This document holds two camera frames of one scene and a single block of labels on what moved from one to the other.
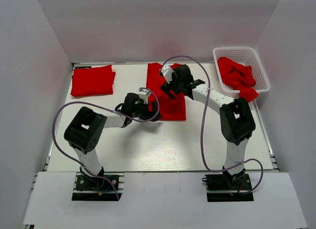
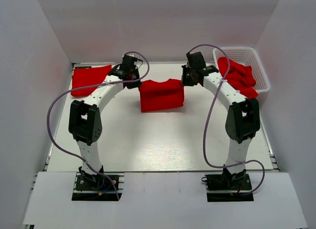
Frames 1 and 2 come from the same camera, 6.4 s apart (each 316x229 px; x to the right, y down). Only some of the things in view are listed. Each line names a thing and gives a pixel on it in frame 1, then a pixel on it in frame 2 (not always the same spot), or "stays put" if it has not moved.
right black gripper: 168,87 → 185,82
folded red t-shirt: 93,81 stays put
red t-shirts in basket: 239,77 stays put
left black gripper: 153,115 → 136,84
